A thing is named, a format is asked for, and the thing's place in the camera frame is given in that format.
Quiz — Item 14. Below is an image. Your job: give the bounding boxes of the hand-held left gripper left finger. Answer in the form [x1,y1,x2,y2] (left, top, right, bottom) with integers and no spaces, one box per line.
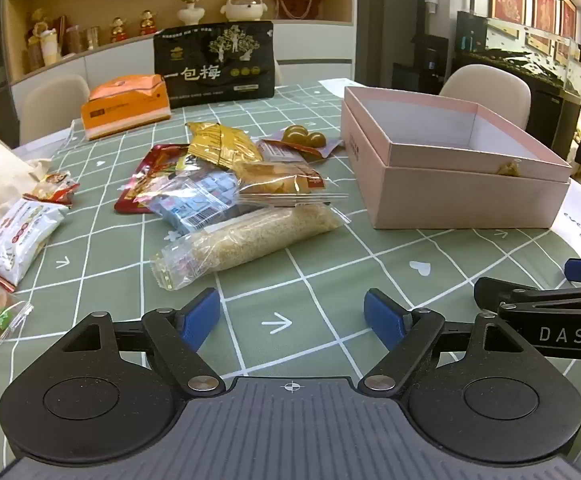
[63,287,226,397]

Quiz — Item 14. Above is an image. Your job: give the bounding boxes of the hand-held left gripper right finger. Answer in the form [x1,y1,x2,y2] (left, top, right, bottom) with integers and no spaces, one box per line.
[357,288,526,397]

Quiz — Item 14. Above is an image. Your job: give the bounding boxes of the pink cardboard box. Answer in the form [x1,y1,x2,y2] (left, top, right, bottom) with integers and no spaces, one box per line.
[340,86,572,231]

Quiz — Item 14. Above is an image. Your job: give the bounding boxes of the yellow cartoon snack packet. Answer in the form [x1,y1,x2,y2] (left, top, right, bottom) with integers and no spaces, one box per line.
[23,170,81,207]

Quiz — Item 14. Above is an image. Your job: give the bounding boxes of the white snack packet red ends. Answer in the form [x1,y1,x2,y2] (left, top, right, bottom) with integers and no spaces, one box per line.
[0,197,68,291]

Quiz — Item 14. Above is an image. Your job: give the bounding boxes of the green checked tablecloth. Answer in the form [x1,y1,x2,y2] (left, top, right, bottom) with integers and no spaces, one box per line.
[0,80,581,480]

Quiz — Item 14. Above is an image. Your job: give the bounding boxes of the clear zip bag of grains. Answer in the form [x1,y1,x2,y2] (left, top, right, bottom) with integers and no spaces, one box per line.
[150,203,351,291]

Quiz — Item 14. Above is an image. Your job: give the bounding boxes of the clear bag of blue candies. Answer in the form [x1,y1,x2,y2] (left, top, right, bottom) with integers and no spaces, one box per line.
[138,165,241,236]

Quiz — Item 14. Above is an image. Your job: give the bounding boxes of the clear bread packet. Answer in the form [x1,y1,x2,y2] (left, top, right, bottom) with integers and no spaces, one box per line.
[233,160,351,208]

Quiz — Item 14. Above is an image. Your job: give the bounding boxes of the green olives packet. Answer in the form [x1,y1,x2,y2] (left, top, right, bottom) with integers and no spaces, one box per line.
[258,125,346,161]

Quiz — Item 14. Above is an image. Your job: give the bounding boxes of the beige chair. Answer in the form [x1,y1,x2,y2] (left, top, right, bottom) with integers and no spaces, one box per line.
[439,64,532,131]
[19,75,91,146]

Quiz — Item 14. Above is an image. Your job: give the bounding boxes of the orange tissue box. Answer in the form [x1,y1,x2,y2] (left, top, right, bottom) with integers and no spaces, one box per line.
[80,74,171,141]

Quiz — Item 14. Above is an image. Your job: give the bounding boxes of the glass fish tank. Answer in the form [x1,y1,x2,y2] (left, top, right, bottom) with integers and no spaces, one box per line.
[453,0,581,98]

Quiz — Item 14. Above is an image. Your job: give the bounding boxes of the black printed snack bag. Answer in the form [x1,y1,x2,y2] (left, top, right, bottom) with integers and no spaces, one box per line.
[153,21,276,109]

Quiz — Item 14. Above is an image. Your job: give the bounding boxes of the wooden shelf cabinet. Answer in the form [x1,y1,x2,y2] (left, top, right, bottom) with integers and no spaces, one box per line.
[0,0,358,88]

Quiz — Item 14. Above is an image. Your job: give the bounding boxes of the white vase with flower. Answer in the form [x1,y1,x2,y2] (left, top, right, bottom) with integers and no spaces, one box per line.
[177,0,207,27]

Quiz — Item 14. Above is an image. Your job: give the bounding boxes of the white bottle with straw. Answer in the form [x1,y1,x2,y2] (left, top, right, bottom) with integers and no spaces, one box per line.
[39,24,62,67]

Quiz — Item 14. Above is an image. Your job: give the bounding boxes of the white round rabbit figurine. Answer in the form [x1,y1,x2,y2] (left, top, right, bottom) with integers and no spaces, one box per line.
[220,0,267,23]

